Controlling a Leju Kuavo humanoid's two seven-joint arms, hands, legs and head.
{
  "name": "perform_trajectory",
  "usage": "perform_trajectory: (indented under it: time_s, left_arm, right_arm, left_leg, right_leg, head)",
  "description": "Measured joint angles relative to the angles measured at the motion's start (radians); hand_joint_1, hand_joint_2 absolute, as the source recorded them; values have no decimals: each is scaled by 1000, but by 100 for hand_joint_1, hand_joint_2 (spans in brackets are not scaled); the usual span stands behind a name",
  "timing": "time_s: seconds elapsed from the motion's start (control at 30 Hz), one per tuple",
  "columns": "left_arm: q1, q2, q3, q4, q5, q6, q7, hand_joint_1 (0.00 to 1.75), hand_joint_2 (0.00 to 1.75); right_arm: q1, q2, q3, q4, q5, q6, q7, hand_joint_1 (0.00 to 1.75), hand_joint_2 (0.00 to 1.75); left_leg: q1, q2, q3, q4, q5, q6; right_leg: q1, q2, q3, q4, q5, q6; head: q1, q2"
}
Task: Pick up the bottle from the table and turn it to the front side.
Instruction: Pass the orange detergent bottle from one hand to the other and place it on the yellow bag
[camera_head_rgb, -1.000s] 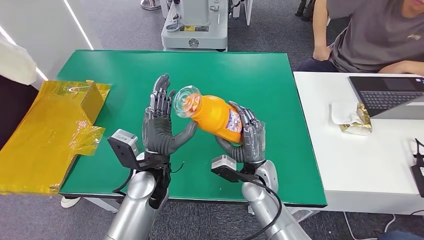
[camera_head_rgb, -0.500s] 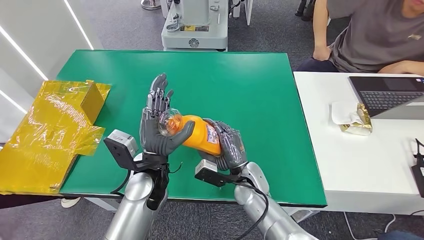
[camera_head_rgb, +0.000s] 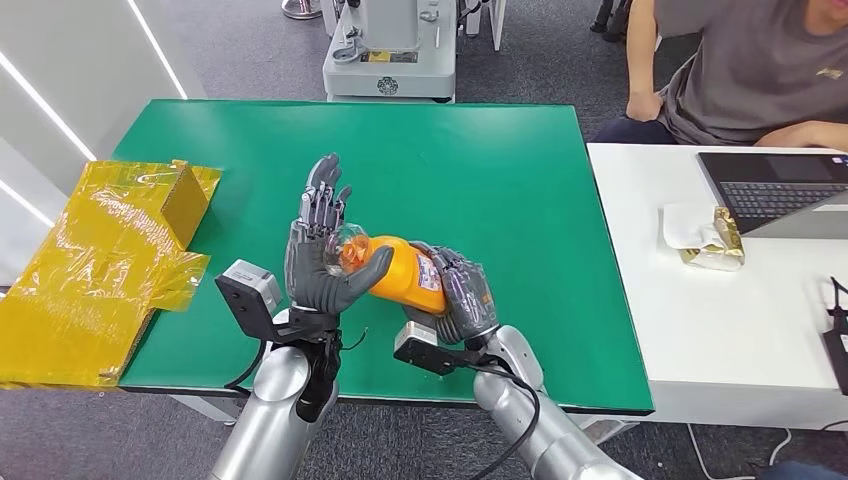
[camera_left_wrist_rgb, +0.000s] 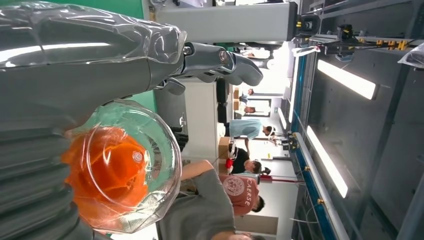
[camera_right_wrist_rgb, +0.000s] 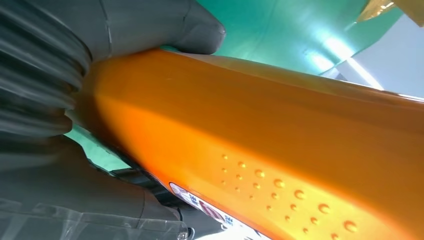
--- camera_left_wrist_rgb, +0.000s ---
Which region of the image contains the white machine with column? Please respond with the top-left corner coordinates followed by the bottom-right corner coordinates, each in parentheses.
top-left (155, 2), bottom-right (299, 44)

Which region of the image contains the person in grey shirt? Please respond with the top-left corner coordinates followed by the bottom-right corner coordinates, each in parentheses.
top-left (156, 160), bottom-right (266, 240)

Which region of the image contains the orange plastic bottle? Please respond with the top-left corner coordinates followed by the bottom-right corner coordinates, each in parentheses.
top-left (61, 99), bottom-right (183, 235)

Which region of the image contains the brown cardboard box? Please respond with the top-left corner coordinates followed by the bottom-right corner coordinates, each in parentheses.
top-left (217, 136), bottom-right (232, 161)

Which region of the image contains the person in black shirt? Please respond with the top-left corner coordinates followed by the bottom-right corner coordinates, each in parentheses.
top-left (227, 145), bottom-right (272, 176)

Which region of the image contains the black yellow ceiling rig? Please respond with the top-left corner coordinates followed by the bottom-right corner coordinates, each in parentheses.
top-left (309, 23), bottom-right (424, 56)

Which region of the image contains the distant person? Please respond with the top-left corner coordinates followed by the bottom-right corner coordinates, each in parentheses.
top-left (236, 105), bottom-right (257, 117)
top-left (238, 87), bottom-right (255, 100)

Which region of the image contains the black sensor on column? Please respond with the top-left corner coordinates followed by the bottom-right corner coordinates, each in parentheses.
top-left (296, 13), bottom-right (322, 36)

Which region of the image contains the person in red shirt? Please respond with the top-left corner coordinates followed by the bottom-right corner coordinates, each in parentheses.
top-left (218, 174), bottom-right (266, 217)

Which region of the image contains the blue ceiling rail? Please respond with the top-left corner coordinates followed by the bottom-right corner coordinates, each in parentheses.
top-left (289, 54), bottom-right (336, 240)

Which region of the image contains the long white ceiling light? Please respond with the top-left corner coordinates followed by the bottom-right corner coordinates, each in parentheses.
top-left (306, 125), bottom-right (349, 200)
top-left (317, 59), bottom-right (379, 101)

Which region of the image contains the person in light blue shirt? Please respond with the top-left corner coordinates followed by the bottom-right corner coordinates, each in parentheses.
top-left (224, 119), bottom-right (276, 141)

